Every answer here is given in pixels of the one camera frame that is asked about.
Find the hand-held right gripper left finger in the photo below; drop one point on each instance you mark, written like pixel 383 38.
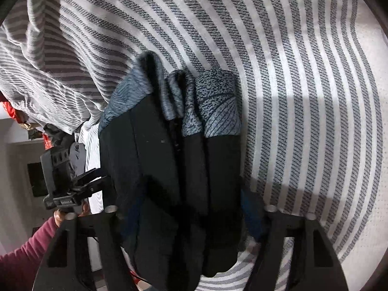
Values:
pixel 130 222

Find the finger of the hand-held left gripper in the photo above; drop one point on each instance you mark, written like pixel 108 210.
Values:
pixel 91 174
pixel 95 186

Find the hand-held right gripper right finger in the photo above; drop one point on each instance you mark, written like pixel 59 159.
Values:
pixel 251 215

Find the black pants with blue cuffs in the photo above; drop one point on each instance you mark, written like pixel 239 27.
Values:
pixel 169 157

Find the person's left forearm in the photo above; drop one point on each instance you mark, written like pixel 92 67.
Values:
pixel 24 254

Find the person's left hand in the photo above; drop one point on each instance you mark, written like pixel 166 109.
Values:
pixel 58 216

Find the black screen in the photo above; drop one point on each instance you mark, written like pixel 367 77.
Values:
pixel 38 179

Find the grey buttoned garment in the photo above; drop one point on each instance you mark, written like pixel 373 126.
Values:
pixel 77 157

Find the dark grey cloth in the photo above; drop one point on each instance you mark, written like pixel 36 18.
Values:
pixel 59 135

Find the red cloth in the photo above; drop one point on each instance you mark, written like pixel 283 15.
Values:
pixel 8 110

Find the grey white striped duvet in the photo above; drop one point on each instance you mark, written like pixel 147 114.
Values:
pixel 45 66

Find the grey white striped bed sheet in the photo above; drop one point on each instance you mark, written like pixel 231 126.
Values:
pixel 303 97

